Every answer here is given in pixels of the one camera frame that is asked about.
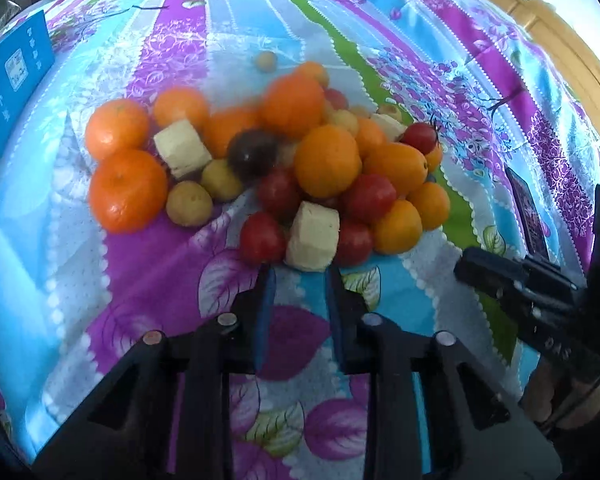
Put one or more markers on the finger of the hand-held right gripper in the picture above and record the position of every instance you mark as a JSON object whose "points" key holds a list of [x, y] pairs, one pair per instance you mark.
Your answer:
{"points": [[485, 272]]}

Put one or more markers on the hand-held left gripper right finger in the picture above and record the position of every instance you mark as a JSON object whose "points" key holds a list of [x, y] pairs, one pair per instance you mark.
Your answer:
{"points": [[334, 320]]}

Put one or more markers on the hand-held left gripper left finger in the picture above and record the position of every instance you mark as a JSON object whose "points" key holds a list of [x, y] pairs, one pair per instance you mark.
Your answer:
{"points": [[264, 320]]}

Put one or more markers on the pale sugarcane piece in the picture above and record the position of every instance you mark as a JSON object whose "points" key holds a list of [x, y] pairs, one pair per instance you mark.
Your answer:
{"points": [[387, 126], [314, 235], [182, 147]]}

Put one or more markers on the person's right hand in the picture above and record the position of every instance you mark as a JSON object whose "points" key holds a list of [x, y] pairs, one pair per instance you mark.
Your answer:
{"points": [[540, 395]]}

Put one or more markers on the black smartphone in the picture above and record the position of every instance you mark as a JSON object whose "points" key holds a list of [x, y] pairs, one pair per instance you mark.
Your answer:
{"points": [[527, 215]]}

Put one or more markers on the floral striped bed sheet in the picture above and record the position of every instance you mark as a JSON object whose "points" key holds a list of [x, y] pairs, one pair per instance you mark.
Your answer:
{"points": [[130, 285]]}

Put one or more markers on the dark purple plum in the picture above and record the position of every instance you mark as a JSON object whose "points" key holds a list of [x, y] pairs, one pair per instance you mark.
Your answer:
{"points": [[252, 152]]}

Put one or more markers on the pile of orange mandarins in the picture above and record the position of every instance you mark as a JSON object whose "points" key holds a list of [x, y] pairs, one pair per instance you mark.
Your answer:
{"points": [[127, 190]]}

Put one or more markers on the wooden headboard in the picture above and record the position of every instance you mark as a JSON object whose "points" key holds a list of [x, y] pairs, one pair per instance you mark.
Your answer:
{"points": [[560, 30]]}

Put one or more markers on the thin dark card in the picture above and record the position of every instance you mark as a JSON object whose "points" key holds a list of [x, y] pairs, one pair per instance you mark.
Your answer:
{"points": [[150, 6]]}

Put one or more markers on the blue cardboard box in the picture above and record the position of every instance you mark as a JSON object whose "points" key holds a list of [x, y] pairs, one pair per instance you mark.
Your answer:
{"points": [[15, 85]]}

